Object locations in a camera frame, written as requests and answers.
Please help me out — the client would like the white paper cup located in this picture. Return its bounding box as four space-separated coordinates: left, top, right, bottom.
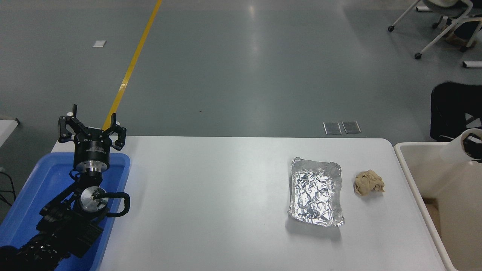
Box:
439 128 482 163

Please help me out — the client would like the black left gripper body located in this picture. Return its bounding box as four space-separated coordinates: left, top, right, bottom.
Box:
73 129 112 163

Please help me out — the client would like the crumpled tan paper ball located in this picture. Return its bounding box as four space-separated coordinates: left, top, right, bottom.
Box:
354 169 385 196

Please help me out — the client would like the white side table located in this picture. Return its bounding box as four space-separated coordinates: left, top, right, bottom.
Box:
0 115 19 147

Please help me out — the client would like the black floor cable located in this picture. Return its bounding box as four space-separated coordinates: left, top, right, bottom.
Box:
0 167 16 207

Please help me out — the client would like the white-framed office chair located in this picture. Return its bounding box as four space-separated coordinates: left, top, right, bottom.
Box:
388 0 482 60

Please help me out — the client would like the large pale bin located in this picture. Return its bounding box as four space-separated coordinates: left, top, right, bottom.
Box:
394 142 482 271

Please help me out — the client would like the blue plastic tray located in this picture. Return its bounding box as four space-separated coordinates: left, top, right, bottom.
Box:
0 152 131 271

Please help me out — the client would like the black office chair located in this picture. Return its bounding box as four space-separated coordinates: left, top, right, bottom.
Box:
430 82 482 142

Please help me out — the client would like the brown cardboard box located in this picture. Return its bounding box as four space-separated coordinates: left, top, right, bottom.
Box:
444 27 472 47

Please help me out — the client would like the crinkled foil tray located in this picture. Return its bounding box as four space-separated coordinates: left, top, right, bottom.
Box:
288 157 345 228

